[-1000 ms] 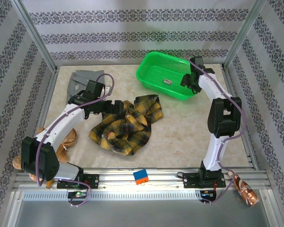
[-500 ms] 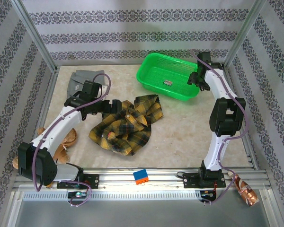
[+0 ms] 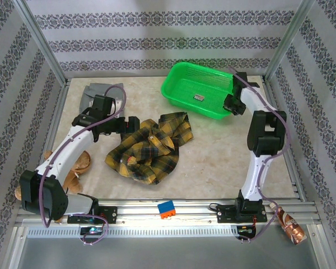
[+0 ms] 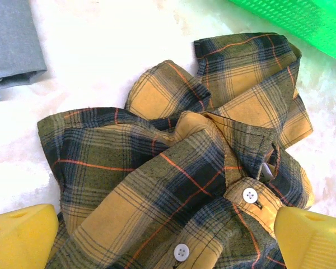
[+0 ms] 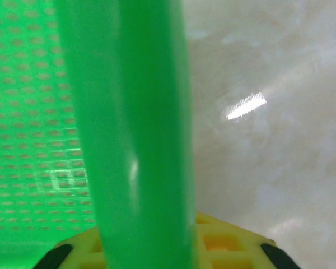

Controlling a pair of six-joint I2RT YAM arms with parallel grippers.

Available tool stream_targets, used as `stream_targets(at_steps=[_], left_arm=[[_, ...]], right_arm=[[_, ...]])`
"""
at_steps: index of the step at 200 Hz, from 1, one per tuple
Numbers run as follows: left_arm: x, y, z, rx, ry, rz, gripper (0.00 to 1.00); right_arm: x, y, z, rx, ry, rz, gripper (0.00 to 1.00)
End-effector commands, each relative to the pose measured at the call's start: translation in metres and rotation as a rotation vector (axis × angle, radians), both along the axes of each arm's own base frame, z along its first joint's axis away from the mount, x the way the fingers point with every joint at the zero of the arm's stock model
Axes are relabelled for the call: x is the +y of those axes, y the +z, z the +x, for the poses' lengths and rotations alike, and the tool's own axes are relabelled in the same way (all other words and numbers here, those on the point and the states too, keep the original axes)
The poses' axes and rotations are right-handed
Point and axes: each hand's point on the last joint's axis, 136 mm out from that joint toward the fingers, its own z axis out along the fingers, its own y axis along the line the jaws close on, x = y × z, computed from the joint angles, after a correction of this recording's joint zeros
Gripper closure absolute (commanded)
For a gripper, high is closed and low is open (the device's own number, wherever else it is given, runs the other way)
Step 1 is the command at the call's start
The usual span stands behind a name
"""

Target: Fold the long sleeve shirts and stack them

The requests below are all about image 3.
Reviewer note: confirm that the yellow black plaid shirt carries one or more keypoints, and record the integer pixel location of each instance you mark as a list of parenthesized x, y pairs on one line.
[(145, 151)]

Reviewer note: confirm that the green plastic basket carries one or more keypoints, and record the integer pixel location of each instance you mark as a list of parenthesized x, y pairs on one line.
[(184, 84)]

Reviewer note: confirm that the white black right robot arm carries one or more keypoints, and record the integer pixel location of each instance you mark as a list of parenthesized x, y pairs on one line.
[(254, 179)]

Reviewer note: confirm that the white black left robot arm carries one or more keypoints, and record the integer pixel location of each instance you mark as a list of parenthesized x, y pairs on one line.
[(72, 145)]

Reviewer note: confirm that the small label sticker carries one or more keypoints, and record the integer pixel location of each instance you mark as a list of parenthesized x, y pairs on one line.
[(198, 98)]

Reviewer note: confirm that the folded grey shirt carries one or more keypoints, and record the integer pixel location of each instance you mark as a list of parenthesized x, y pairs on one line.
[(89, 89)]

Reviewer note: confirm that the brown teddy bear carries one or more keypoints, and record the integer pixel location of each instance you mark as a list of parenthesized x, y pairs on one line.
[(81, 165)]

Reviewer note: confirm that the blue orange toy block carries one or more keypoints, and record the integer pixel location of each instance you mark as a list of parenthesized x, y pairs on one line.
[(166, 209)]

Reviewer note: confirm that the small electronics board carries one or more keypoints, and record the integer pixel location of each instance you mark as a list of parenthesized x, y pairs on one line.
[(91, 230), (245, 230)]

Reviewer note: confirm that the brown drink pouch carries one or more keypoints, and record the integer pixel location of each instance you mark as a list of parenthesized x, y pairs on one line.
[(289, 224)]

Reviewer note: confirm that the aluminium side rail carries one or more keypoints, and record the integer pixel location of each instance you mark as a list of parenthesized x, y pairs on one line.
[(60, 103), (292, 173)]

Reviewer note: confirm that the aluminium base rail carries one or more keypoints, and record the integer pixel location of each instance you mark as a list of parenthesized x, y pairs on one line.
[(140, 208)]

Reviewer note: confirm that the aluminium frame post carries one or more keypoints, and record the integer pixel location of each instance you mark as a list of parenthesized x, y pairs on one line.
[(42, 42), (291, 36)]

